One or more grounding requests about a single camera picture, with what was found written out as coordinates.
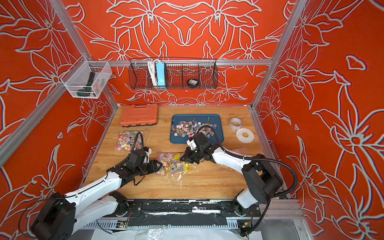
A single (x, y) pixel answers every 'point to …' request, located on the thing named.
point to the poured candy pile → (189, 128)
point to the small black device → (192, 82)
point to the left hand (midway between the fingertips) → (160, 164)
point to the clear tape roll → (235, 123)
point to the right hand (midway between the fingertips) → (179, 157)
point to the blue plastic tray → (204, 118)
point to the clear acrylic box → (86, 79)
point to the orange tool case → (139, 115)
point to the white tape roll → (245, 135)
